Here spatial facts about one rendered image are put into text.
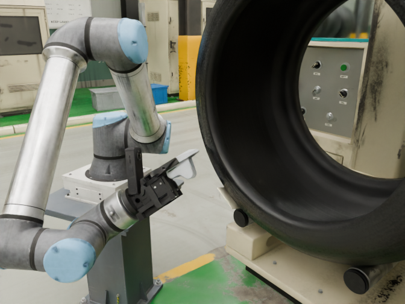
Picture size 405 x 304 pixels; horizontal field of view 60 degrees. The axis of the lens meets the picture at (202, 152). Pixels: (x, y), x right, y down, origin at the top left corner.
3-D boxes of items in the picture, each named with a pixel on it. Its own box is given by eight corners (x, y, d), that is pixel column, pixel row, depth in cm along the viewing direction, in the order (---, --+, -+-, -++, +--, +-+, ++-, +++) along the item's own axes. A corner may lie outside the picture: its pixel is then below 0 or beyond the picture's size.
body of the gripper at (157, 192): (185, 192, 86) (147, 218, 88) (167, 163, 87) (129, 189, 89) (177, 195, 79) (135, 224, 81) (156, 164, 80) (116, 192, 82)
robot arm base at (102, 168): (80, 172, 157) (79, 151, 154) (113, 163, 172) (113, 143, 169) (109, 183, 147) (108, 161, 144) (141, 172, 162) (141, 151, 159)
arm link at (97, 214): (81, 265, 83) (96, 245, 93) (122, 237, 81) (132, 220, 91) (56, 234, 82) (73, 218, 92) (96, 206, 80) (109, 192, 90)
